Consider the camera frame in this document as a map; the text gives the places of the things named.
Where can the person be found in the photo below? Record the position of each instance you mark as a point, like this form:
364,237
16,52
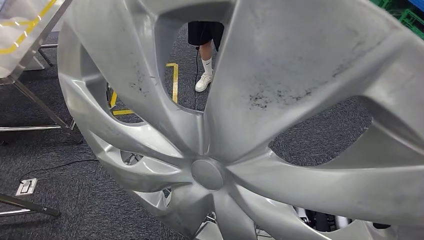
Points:
205,33

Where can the metal floor socket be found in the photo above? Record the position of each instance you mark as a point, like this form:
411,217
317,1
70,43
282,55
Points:
26,187

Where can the steel workbench with yellow tape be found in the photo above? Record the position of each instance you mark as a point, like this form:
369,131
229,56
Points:
20,39

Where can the blue metal shelf rack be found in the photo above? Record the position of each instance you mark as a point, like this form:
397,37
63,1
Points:
418,4

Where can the silver plastic wheel hubcap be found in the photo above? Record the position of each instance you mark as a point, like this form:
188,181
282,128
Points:
281,66

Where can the green plastic crate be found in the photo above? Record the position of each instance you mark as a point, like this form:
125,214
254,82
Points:
410,23
381,3

